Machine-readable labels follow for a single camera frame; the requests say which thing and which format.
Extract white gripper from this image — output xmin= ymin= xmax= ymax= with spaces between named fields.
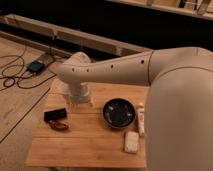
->
xmin=61 ymin=83 xmax=93 ymax=110

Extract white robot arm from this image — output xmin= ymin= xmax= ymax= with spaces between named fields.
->
xmin=57 ymin=47 xmax=213 ymax=171

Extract brown red curled object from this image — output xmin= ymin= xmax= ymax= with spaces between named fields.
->
xmin=49 ymin=121 xmax=69 ymax=131

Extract black rectangular box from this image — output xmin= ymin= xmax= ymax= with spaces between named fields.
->
xmin=44 ymin=108 xmax=67 ymax=122

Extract black round bowl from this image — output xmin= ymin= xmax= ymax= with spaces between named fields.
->
xmin=102 ymin=98 xmax=136 ymax=129

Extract wooden small table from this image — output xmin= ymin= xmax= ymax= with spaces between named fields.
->
xmin=26 ymin=80 xmax=148 ymax=168

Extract white tube bottle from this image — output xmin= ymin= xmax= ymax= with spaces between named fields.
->
xmin=137 ymin=102 xmax=145 ymax=137

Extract long wooden shelf beam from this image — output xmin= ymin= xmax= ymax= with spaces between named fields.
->
xmin=0 ymin=14 xmax=149 ymax=56

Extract white rectangular sponge block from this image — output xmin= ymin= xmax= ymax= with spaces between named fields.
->
xmin=124 ymin=131 xmax=139 ymax=154

